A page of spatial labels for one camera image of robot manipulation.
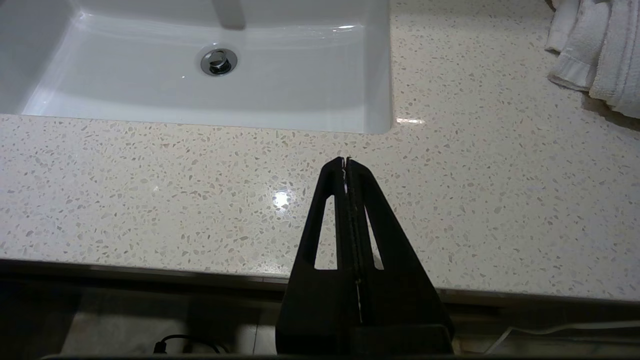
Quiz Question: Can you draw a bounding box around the white ceramic sink basin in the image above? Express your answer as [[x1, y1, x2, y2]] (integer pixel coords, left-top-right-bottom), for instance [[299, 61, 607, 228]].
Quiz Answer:
[[0, 0, 393, 135]]

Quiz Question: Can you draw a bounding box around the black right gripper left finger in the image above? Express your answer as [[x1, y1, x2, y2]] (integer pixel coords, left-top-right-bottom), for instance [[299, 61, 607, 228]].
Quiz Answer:
[[276, 156, 352, 354]]

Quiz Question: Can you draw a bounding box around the chrome drain stopper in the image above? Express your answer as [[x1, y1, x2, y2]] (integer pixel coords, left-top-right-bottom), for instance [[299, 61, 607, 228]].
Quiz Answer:
[[200, 46, 239, 77]]

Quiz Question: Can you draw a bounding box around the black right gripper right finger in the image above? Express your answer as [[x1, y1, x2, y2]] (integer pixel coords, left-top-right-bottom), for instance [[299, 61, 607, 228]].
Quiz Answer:
[[347, 156, 456, 354]]

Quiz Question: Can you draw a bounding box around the thin white cable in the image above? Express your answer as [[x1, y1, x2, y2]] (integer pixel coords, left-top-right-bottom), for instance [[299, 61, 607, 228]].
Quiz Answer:
[[482, 320, 640, 355]]

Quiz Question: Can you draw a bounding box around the black floor cable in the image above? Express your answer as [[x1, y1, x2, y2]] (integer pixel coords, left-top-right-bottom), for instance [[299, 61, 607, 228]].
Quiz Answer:
[[152, 334, 223, 355]]

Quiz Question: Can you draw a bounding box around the white crumpled towel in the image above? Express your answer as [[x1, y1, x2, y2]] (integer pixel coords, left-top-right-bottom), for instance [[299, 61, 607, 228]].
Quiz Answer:
[[544, 0, 640, 120]]

